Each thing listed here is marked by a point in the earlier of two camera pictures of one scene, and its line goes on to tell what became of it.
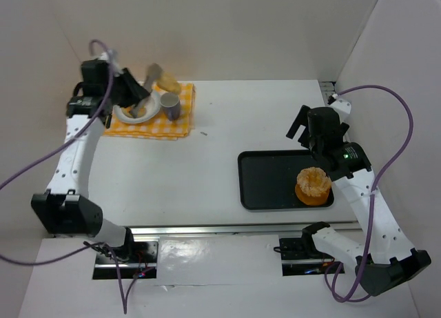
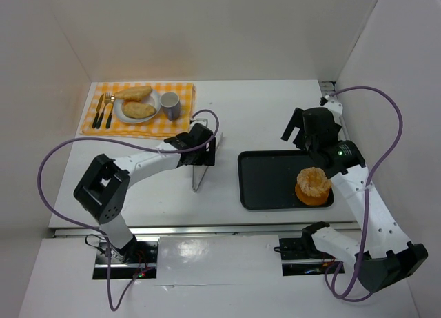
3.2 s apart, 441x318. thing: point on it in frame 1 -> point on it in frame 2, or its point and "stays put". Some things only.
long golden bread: [167, 82] -> [138, 110]
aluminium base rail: [224, 230] stays put
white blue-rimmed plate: [142, 110] stays put
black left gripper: [127, 87] -> [209, 151]
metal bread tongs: [154, 71] -> [199, 171]
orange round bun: [311, 200] stays put
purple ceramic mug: [171, 103] stays put
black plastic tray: [267, 179] stays put
